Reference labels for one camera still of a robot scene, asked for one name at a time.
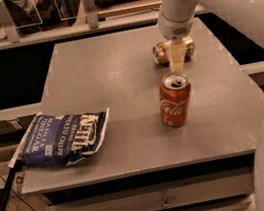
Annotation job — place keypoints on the left metal bracket post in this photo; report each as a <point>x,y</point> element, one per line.
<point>8,23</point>

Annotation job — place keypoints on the upper grey drawer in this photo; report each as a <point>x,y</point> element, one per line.
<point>187,191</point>

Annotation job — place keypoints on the orange soda can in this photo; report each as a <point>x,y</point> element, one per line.
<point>161,55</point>

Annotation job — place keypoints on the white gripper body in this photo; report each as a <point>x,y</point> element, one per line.
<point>175,29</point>

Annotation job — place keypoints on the red Coca-Cola can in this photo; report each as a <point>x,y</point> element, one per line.
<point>175,90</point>

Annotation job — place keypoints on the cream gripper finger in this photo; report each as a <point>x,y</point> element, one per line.
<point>176,52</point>

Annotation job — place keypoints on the middle metal bracket post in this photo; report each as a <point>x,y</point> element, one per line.
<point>90,12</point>

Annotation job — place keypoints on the blue potato chips bag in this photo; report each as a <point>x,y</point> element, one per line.
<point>52,141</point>

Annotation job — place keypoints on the metal bracket post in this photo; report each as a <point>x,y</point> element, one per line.
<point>90,12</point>
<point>8,23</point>

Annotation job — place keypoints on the black metal leg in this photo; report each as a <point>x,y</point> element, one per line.
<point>4,194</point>

